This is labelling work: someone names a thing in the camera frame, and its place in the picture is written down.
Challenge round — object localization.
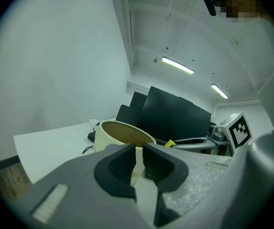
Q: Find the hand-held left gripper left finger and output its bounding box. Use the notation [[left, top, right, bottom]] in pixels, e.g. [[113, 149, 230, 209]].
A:
[[10, 143, 153, 229]]

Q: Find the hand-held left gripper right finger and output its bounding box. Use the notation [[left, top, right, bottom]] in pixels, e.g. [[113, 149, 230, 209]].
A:
[[142, 142, 233, 226]]

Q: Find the beige round bucket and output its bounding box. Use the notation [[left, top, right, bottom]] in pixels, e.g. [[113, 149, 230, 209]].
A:
[[93, 120, 157, 186]]

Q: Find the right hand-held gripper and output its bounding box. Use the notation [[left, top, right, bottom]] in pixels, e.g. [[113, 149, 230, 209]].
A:
[[170, 112, 253, 156]]

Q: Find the large black monitor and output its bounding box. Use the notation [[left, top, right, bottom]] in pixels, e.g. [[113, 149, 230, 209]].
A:
[[136, 86, 212, 143]]

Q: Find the dark grey desktop computer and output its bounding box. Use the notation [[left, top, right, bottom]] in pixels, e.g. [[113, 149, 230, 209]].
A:
[[116, 91, 149, 126]]

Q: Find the black head-worn camera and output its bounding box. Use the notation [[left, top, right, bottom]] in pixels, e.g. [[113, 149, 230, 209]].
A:
[[202, 0, 218, 16]]

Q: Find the long ceiling light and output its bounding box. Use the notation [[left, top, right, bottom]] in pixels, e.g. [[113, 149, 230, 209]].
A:
[[162, 56, 195, 75], [211, 83, 229, 99]]

